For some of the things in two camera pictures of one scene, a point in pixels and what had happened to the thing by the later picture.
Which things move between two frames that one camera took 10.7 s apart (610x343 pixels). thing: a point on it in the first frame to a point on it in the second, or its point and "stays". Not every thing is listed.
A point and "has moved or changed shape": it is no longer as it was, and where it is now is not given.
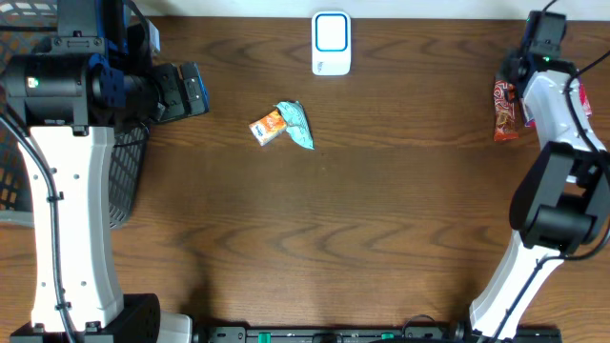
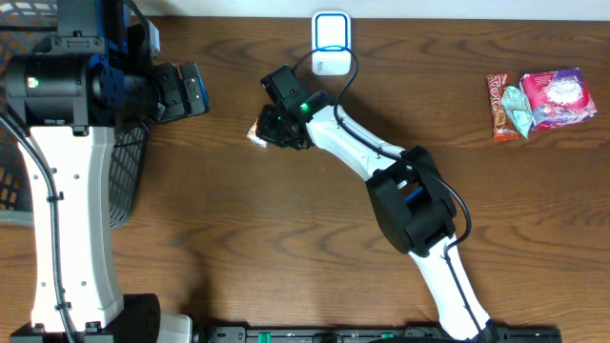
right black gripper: x=506 y=65 to x=263 y=129
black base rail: x=370 y=333 stays
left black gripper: x=192 y=89 stays
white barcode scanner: x=331 y=38 stays
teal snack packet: x=297 y=126 has moved or changed shape
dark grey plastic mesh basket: x=25 y=28 stays
